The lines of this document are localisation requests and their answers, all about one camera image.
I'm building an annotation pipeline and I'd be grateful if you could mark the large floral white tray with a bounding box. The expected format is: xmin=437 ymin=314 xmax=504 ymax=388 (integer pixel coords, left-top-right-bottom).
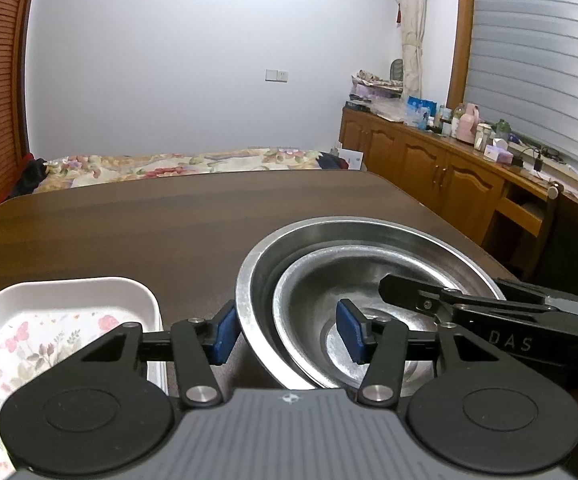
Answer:
xmin=0 ymin=276 xmax=163 ymax=479

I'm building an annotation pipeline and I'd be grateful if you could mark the large steel bowl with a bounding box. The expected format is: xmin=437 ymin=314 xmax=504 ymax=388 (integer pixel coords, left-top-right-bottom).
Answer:
xmin=235 ymin=217 xmax=503 ymax=390

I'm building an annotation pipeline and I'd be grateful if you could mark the wooden sideboard cabinet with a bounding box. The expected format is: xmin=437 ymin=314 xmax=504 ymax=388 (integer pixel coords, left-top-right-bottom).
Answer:
xmin=339 ymin=106 xmax=578 ymax=276

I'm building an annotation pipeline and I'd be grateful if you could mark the pink bottle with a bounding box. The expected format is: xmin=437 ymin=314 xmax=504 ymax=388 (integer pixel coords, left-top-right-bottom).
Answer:
xmin=455 ymin=103 xmax=480 ymax=145

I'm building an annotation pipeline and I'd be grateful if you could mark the floral bed blanket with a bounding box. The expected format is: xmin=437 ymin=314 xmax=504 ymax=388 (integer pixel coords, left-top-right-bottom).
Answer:
xmin=35 ymin=148 xmax=324 ymax=193

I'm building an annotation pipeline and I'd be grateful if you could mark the blue photo card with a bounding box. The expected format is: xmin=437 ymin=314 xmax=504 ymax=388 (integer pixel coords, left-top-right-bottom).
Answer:
xmin=404 ymin=96 xmax=437 ymax=130

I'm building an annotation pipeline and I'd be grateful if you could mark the dark clothing on bed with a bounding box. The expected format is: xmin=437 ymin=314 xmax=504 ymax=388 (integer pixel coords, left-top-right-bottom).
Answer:
xmin=9 ymin=157 xmax=48 ymax=198

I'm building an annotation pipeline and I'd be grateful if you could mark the window roller blind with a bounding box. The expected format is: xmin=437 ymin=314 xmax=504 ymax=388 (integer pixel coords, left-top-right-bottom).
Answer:
xmin=465 ymin=0 xmax=578 ymax=160

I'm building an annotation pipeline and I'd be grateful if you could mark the stack of folded fabrics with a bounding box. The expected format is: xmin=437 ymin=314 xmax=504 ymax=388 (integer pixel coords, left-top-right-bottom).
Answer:
xmin=350 ymin=70 xmax=403 ymax=102

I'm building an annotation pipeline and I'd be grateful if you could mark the beige curtain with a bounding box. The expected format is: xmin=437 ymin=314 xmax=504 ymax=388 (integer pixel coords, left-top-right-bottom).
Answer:
xmin=399 ymin=0 xmax=427 ymax=98

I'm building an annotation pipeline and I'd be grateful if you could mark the white wall switch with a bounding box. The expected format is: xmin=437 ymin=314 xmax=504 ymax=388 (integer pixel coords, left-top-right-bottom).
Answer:
xmin=264 ymin=70 xmax=289 ymax=84

